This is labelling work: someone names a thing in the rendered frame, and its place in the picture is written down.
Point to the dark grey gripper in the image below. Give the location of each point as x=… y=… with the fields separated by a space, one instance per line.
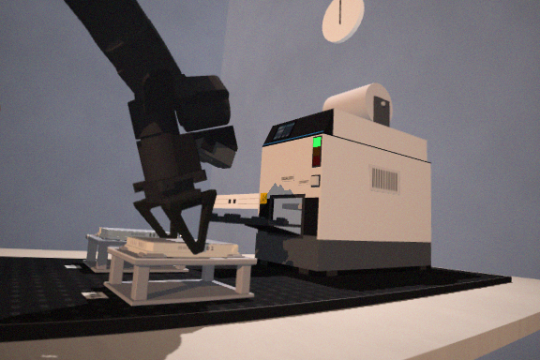
x=160 y=189

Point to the white roll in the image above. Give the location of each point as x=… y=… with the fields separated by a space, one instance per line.
x=359 y=101

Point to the white multiwell plate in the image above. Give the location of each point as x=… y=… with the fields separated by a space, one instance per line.
x=123 y=235

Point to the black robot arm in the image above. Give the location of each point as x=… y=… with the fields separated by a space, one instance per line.
x=134 y=46

